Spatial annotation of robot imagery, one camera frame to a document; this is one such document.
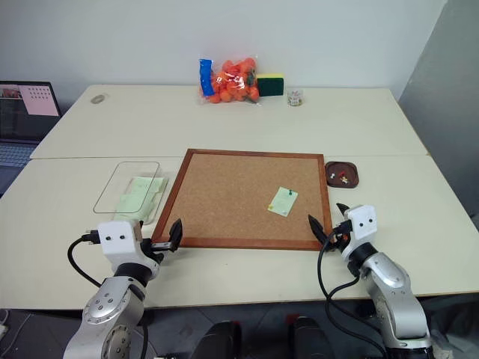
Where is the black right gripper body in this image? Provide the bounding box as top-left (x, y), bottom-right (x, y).
top-left (329, 220), bottom-right (354, 253)

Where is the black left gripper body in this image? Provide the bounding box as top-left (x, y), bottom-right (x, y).
top-left (139, 227), bottom-right (177, 260)

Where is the light green paper note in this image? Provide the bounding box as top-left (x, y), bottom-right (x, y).
top-left (267, 185), bottom-right (299, 217)

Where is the wood-framed cork board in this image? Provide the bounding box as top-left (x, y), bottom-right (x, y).
top-left (151, 148), bottom-right (333, 252)

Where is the brown square tray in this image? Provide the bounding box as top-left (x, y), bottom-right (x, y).
top-left (324, 161), bottom-right (361, 188)

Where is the stack of green notes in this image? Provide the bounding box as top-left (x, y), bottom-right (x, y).
top-left (113, 175), bottom-right (166, 222)

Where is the clear plastic box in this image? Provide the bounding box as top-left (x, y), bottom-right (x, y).
top-left (93, 161), bottom-right (171, 226)

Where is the dark rounded shape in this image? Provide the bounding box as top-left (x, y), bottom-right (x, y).
top-left (194, 320), bottom-right (242, 359)
top-left (287, 316), bottom-right (340, 359)

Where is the yellow and green sponge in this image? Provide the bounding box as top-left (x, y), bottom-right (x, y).
top-left (256, 72), bottom-right (286, 98)

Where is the plastic bag of oranges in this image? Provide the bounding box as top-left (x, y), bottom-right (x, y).
top-left (197, 55), bottom-right (263, 107)

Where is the open laptop computer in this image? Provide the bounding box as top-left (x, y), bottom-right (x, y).
top-left (0, 81), bottom-right (63, 199)

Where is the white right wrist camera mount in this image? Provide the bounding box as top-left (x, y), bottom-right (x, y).
top-left (341, 204), bottom-right (377, 260)

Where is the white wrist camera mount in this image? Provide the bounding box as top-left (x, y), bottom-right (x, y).
top-left (97, 220), bottom-right (142, 267)
top-left (341, 204), bottom-right (377, 260)

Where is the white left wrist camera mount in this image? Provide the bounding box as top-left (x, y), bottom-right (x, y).
top-left (97, 220), bottom-right (142, 267)

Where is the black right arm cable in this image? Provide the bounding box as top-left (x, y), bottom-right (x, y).
top-left (317, 222), bottom-right (388, 359)

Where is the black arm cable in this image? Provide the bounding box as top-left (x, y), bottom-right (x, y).
top-left (67, 229), bottom-right (103, 288)
top-left (317, 222), bottom-right (388, 359)

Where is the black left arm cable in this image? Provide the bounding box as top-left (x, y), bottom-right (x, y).
top-left (67, 229), bottom-right (103, 288)

